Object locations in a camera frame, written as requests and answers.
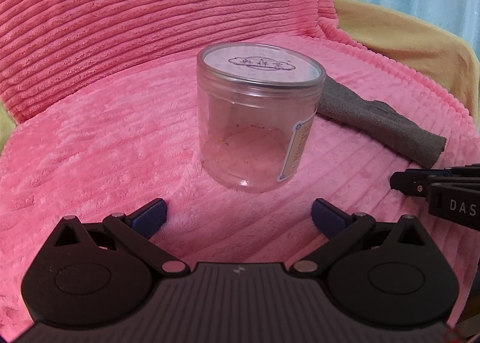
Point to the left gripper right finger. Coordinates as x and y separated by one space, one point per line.
344 232

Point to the grey cleaning cloth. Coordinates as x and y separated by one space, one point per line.
380 122

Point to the pink ribbed blanket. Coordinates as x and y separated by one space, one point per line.
104 94

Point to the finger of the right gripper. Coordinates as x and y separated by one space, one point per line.
417 182

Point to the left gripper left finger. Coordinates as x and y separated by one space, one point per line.
134 231

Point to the yellow sofa cover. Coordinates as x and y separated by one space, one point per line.
436 53

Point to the clear plastic jar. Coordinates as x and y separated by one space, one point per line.
256 105

